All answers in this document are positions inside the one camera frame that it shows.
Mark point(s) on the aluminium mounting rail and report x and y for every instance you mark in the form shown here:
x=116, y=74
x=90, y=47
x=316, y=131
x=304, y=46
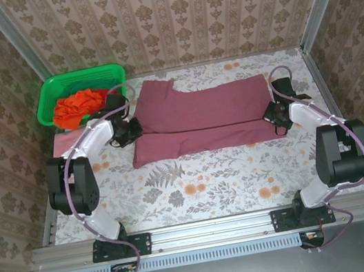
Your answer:
x=212, y=230

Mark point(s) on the red t-shirt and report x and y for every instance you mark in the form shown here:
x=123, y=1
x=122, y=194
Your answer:
x=105, y=93

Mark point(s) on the small controller board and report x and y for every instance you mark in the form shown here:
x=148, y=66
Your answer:
x=124, y=269
x=312, y=237

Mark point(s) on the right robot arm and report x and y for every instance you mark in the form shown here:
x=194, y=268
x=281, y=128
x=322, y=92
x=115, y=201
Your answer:
x=339, y=158

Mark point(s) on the light pink t-shirt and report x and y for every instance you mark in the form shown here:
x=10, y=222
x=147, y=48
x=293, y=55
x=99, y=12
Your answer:
x=64, y=143

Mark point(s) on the green plastic basket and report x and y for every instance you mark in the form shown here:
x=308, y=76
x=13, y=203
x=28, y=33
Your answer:
x=45, y=110

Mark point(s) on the maroon t-shirt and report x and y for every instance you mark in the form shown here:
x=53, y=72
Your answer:
x=206, y=111

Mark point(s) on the green t-shirt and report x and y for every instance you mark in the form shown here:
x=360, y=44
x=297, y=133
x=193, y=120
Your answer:
x=72, y=88

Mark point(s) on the floral patterned tablecloth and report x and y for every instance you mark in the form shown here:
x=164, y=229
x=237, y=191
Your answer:
x=211, y=187

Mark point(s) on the orange t-shirt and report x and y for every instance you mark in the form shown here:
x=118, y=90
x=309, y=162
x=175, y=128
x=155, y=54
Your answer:
x=74, y=108

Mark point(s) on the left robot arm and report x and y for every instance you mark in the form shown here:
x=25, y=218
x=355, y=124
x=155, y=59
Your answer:
x=87, y=193

